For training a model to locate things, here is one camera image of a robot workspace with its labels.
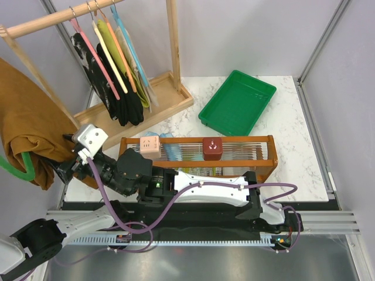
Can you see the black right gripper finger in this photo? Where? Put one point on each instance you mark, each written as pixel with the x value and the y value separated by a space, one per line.
pixel 68 137
pixel 56 167

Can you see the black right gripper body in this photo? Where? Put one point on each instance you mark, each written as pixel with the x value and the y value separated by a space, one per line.
pixel 77 166

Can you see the green velvet hanger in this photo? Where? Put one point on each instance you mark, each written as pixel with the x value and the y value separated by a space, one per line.
pixel 29 173

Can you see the mustard brown trousers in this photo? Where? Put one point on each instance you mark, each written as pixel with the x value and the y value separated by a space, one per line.
pixel 31 122

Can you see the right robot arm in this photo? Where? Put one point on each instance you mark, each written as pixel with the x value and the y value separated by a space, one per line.
pixel 159 186

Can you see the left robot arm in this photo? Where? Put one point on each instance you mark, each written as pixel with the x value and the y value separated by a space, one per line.
pixel 42 239

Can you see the orange hanger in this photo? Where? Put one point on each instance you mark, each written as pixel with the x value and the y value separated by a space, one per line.
pixel 108 55

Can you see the pink hanger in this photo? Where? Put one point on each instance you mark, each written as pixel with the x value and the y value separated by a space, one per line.
pixel 78 29

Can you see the cream hanger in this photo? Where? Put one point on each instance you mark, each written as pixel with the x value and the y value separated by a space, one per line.
pixel 98 16

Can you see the blue hanger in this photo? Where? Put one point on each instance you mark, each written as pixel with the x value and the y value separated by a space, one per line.
pixel 129 44

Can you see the wooden clothes rack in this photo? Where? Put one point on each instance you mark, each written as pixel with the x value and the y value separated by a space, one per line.
pixel 173 97

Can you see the black white patterned garment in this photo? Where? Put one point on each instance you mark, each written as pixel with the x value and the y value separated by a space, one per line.
pixel 95 75

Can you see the pink cube power socket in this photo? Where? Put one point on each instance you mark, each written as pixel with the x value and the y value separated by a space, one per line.
pixel 150 147

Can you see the yellow-green garment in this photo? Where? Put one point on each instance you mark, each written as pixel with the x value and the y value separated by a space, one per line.
pixel 114 48

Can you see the beige garment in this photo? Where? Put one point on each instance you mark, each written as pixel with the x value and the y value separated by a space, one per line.
pixel 145 92

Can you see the red cube power socket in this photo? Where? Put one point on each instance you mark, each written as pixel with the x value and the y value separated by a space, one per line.
pixel 212 148

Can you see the green plastic tray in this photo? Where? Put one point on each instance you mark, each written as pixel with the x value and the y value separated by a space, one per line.
pixel 237 105

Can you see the brown wooden shelf rack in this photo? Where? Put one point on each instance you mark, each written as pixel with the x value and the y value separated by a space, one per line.
pixel 240 154

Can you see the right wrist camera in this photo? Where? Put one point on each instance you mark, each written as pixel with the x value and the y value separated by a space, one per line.
pixel 91 140

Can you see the grey cable duct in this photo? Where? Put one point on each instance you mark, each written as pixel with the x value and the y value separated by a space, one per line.
pixel 124 239

